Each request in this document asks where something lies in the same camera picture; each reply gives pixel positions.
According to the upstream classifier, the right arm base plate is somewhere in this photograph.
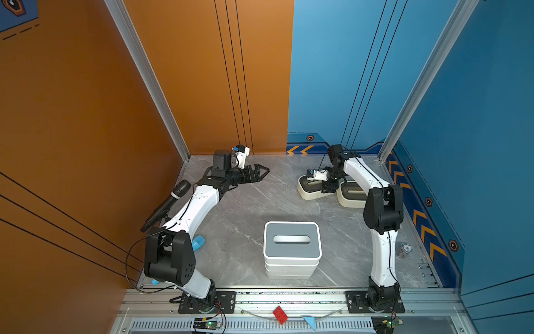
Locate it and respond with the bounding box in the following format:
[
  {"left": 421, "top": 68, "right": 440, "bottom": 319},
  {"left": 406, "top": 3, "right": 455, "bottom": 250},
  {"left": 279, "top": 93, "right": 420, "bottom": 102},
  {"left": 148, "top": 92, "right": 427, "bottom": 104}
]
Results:
[{"left": 345, "top": 290, "right": 406, "bottom": 315}]

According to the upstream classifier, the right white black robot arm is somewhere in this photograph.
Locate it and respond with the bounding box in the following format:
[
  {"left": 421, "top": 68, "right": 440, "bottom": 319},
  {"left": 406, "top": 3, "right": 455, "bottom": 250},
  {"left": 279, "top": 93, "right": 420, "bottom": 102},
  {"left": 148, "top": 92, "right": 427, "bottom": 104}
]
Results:
[{"left": 322, "top": 144, "right": 406, "bottom": 313}]

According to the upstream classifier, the blue triangle piece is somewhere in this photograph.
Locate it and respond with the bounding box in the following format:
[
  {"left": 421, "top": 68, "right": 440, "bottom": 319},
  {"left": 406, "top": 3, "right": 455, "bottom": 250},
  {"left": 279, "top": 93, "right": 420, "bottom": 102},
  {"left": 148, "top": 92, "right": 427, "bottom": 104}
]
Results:
[{"left": 302, "top": 316, "right": 317, "bottom": 331}]

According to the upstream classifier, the black microphone on stand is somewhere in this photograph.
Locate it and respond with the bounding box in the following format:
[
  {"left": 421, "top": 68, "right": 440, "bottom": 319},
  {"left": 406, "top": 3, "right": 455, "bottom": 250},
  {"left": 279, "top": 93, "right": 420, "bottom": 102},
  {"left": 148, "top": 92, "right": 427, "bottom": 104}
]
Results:
[{"left": 140, "top": 180, "right": 192, "bottom": 232}]

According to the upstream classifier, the red plastic block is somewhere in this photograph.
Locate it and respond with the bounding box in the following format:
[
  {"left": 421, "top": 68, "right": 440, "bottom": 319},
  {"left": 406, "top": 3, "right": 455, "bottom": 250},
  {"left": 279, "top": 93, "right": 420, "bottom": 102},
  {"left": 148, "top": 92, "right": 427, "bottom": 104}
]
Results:
[{"left": 273, "top": 306, "right": 289, "bottom": 325}]

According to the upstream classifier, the left aluminium corner post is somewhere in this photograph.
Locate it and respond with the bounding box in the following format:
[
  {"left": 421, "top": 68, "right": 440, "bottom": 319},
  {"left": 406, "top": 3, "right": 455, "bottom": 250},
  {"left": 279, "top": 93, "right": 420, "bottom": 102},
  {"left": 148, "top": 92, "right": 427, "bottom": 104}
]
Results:
[{"left": 104, "top": 0, "right": 191, "bottom": 163}]

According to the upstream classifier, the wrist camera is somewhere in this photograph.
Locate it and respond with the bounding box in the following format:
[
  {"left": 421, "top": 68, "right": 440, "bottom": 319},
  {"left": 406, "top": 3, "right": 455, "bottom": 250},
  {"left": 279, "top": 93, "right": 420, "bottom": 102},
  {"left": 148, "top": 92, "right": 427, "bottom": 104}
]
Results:
[
  {"left": 306, "top": 168, "right": 329, "bottom": 182},
  {"left": 232, "top": 144, "right": 250, "bottom": 169}
]

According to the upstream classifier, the grey lid tissue box back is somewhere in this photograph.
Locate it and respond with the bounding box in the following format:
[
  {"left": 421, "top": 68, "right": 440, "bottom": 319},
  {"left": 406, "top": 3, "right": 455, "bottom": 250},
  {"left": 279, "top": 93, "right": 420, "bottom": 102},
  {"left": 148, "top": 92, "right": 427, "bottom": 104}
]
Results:
[{"left": 265, "top": 259, "right": 320, "bottom": 272}]

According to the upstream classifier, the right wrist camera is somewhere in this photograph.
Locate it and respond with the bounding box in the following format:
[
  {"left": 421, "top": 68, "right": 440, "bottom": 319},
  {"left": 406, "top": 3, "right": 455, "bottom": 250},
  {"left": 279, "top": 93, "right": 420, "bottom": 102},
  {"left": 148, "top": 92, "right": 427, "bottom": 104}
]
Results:
[{"left": 306, "top": 168, "right": 329, "bottom": 182}]

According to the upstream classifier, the grey lid tissue box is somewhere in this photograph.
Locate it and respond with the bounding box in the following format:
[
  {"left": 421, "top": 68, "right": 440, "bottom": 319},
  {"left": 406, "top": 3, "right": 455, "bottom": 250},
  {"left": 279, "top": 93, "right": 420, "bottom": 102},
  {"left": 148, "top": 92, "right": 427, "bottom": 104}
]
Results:
[
  {"left": 266, "top": 270, "right": 314, "bottom": 280},
  {"left": 265, "top": 259, "right": 320, "bottom": 272},
  {"left": 264, "top": 221, "right": 323, "bottom": 265}
]

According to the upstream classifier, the aluminium corner post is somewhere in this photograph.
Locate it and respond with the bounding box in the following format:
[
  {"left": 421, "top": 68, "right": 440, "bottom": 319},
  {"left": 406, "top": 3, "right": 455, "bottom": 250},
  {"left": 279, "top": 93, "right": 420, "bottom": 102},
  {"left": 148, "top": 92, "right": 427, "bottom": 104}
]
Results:
[
  {"left": 378, "top": 0, "right": 479, "bottom": 163},
  {"left": 104, "top": 0, "right": 191, "bottom": 163}
]

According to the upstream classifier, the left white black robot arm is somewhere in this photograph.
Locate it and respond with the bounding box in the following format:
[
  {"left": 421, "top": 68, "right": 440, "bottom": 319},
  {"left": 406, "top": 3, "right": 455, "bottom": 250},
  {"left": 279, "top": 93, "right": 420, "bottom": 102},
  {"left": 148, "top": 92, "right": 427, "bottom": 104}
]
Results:
[{"left": 140, "top": 145, "right": 270, "bottom": 312}]

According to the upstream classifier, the green circuit board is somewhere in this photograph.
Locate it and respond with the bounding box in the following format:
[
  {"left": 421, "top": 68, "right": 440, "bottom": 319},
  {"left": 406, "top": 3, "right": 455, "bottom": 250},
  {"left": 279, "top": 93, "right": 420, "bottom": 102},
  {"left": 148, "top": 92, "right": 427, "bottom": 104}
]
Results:
[
  {"left": 372, "top": 318, "right": 404, "bottom": 334},
  {"left": 192, "top": 318, "right": 225, "bottom": 333}
]

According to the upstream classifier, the right aluminium corner post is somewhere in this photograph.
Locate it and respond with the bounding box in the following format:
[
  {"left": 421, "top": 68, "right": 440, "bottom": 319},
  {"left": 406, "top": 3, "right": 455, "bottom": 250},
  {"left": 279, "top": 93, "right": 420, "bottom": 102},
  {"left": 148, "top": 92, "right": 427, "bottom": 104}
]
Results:
[{"left": 378, "top": 0, "right": 479, "bottom": 163}]

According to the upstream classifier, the right green circuit board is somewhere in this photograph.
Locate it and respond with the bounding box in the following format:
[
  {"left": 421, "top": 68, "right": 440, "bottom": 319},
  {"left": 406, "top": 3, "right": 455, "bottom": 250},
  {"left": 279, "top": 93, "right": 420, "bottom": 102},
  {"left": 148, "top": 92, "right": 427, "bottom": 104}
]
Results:
[{"left": 372, "top": 318, "right": 404, "bottom": 334}]

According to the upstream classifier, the dark lid cream box right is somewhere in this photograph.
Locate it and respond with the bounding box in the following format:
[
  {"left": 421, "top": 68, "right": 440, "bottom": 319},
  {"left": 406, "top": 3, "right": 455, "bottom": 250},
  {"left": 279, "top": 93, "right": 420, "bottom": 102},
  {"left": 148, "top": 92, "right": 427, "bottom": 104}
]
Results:
[{"left": 336, "top": 181, "right": 367, "bottom": 209}]

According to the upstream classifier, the dark lid cream box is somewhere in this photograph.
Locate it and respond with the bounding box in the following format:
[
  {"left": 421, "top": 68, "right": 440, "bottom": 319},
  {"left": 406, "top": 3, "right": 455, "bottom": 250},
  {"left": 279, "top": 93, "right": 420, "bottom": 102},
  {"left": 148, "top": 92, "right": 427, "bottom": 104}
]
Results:
[
  {"left": 297, "top": 175, "right": 339, "bottom": 200},
  {"left": 336, "top": 181, "right": 367, "bottom": 209}
]

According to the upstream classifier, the dark lid cream box left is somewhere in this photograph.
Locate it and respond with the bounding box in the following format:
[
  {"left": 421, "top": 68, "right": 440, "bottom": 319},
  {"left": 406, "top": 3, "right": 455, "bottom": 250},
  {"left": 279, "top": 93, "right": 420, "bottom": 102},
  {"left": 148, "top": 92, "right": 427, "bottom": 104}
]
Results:
[{"left": 297, "top": 175, "right": 339, "bottom": 200}]

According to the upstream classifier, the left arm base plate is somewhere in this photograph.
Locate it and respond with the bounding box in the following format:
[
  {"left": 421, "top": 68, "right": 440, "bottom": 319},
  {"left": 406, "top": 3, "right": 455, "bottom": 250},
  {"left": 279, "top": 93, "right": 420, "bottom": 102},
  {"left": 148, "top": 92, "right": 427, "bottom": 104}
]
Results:
[{"left": 178, "top": 290, "right": 236, "bottom": 315}]

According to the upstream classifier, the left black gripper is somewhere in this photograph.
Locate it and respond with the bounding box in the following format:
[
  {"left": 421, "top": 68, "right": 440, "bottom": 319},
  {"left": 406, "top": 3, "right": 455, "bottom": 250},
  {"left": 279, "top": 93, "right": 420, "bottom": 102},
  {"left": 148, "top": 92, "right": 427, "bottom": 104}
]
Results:
[{"left": 225, "top": 164, "right": 269, "bottom": 187}]

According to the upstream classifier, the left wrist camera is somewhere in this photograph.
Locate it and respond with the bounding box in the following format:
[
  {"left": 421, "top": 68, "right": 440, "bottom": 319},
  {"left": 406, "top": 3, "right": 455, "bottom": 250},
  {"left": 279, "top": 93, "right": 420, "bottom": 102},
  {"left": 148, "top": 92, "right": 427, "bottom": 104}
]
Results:
[{"left": 232, "top": 144, "right": 250, "bottom": 169}]

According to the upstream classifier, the left green circuit board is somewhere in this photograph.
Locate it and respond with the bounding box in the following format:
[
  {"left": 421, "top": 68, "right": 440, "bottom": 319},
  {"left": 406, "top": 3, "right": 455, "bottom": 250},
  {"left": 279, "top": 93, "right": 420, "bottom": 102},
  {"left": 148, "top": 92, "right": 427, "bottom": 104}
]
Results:
[{"left": 192, "top": 318, "right": 225, "bottom": 333}]

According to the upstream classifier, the grey lid tissue box front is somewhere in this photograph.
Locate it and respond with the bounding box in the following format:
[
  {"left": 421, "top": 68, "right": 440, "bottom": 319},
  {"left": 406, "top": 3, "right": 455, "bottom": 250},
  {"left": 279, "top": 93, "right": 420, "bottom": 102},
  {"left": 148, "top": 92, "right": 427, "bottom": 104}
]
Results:
[{"left": 266, "top": 270, "right": 314, "bottom": 280}]

